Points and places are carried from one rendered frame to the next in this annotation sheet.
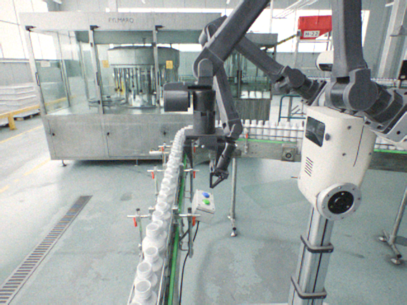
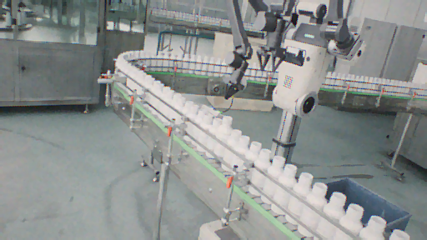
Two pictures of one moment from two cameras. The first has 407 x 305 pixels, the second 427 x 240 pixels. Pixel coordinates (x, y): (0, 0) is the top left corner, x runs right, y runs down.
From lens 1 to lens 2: 1.00 m
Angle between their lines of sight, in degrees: 34
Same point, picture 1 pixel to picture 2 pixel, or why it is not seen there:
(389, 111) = (349, 42)
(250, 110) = (120, 45)
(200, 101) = (280, 26)
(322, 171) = (301, 82)
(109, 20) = not seen: outside the picture
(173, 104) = (268, 26)
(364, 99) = (344, 35)
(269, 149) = (195, 83)
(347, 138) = (318, 60)
